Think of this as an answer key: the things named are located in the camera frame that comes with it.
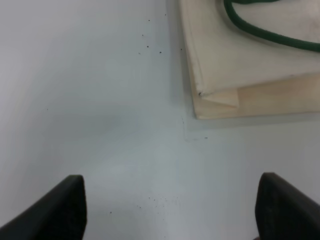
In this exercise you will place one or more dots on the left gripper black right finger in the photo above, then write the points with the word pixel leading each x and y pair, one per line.
pixel 282 212

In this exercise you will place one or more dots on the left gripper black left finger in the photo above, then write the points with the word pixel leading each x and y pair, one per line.
pixel 61 214

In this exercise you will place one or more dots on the white linen bag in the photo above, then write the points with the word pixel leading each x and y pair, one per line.
pixel 252 57

